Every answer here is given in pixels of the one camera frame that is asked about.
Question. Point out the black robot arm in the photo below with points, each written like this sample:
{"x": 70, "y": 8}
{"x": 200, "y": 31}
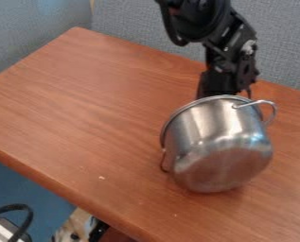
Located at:
{"x": 211, "y": 22}

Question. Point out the white box below table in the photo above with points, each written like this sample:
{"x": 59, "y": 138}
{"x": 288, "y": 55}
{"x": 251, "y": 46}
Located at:
{"x": 7, "y": 231}

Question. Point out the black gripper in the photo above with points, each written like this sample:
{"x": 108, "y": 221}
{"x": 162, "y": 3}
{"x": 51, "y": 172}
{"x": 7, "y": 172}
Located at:
{"x": 216, "y": 83}

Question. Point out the metal pot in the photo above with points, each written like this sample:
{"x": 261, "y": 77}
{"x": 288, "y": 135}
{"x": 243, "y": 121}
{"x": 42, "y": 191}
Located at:
{"x": 215, "y": 142}

